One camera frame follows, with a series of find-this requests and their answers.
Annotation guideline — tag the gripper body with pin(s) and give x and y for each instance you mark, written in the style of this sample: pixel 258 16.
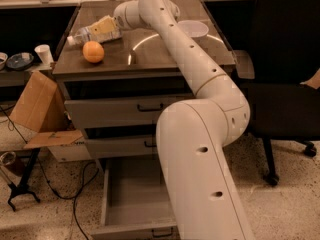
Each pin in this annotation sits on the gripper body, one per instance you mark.
pixel 120 20

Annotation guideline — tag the clear plastic water bottle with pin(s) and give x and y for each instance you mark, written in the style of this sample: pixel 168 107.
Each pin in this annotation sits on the clear plastic water bottle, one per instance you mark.
pixel 86 34

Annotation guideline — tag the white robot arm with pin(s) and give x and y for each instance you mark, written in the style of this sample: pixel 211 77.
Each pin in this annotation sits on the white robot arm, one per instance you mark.
pixel 191 134

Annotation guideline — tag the grey drawer cabinet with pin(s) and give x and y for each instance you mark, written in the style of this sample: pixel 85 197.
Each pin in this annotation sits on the grey drawer cabinet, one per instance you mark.
pixel 137 64

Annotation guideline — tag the top grey drawer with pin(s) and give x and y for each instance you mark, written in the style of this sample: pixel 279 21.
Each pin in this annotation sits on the top grey drawer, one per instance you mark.
pixel 115 112

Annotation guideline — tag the grey drawer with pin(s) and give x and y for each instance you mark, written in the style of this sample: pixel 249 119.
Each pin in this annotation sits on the grey drawer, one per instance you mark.
pixel 115 112
pixel 122 146
pixel 135 203

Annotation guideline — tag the middle grey drawer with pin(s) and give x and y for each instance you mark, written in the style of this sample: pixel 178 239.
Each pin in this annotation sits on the middle grey drawer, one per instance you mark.
pixel 122 146

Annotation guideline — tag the bottom grey drawer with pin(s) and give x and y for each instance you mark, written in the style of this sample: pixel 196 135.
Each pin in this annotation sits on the bottom grey drawer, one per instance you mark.
pixel 135 203

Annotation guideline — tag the orange fruit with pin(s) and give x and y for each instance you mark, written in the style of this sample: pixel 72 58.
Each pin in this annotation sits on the orange fruit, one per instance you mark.
pixel 93 52

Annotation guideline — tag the white paper cup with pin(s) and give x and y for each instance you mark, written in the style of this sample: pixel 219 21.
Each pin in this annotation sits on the white paper cup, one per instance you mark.
pixel 44 53

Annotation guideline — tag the white ceramic bowl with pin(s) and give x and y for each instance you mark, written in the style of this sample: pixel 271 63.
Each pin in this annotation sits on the white ceramic bowl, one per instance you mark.
pixel 194 29

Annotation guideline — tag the dark blue plate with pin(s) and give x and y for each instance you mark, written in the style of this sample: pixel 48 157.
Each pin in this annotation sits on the dark blue plate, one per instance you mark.
pixel 20 61

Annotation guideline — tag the brown cardboard box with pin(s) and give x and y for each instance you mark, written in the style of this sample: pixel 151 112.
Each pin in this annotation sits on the brown cardboard box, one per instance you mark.
pixel 40 108

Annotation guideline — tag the small white bowl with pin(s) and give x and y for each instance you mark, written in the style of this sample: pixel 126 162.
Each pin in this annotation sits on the small white bowl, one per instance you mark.
pixel 3 59

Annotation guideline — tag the black office chair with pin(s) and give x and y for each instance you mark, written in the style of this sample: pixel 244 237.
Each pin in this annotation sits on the black office chair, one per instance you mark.
pixel 284 49

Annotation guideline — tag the black metal stand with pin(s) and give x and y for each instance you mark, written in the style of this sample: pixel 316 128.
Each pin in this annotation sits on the black metal stand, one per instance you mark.
pixel 11 161

